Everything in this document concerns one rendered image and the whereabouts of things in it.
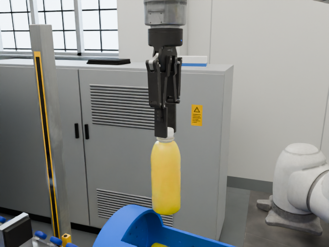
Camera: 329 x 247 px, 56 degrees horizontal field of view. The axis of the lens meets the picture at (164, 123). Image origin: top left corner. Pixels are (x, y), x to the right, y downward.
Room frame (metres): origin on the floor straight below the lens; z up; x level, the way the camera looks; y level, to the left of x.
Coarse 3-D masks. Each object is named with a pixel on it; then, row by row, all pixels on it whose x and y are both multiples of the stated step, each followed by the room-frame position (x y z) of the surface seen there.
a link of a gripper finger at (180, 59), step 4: (180, 60) 0.72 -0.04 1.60; (180, 64) 0.72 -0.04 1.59; (180, 68) 0.72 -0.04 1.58; (180, 72) 0.72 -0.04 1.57; (176, 76) 0.72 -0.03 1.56; (180, 76) 0.72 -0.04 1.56; (176, 80) 0.72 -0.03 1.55; (180, 80) 0.72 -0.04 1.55; (176, 84) 0.72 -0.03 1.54; (180, 84) 0.72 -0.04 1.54; (176, 88) 0.72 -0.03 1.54; (180, 88) 0.72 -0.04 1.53
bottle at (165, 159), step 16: (160, 144) 0.66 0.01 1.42; (176, 144) 0.68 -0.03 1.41; (160, 160) 0.65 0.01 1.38; (176, 160) 0.65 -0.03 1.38; (160, 176) 0.65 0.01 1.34; (176, 176) 0.65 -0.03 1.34; (160, 192) 0.65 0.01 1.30; (176, 192) 0.65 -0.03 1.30; (160, 208) 0.65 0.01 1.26; (176, 208) 0.65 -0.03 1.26
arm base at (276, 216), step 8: (264, 200) 1.04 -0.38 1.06; (272, 200) 1.01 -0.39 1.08; (264, 208) 1.02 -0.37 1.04; (272, 208) 0.99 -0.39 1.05; (280, 208) 0.95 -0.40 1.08; (272, 216) 0.96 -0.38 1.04; (280, 216) 0.95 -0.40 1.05; (288, 216) 0.93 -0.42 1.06; (296, 216) 0.92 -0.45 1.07; (304, 216) 0.91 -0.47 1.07; (312, 216) 0.92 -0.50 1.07; (272, 224) 0.94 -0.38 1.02; (280, 224) 0.93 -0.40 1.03; (288, 224) 0.92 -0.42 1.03; (296, 224) 0.91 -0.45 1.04; (304, 224) 0.91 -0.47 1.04; (312, 224) 0.91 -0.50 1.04; (312, 232) 0.89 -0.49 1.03; (320, 232) 0.88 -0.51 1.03
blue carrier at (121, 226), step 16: (128, 208) 0.70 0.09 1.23; (144, 208) 0.71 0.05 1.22; (112, 224) 0.63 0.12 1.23; (128, 224) 0.63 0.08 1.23; (144, 224) 0.79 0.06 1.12; (160, 224) 0.77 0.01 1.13; (96, 240) 0.60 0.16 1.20; (112, 240) 0.60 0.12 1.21; (128, 240) 0.71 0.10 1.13; (144, 240) 0.78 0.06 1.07; (160, 240) 0.78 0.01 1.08; (176, 240) 0.76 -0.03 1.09; (192, 240) 0.73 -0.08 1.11; (208, 240) 0.71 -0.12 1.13
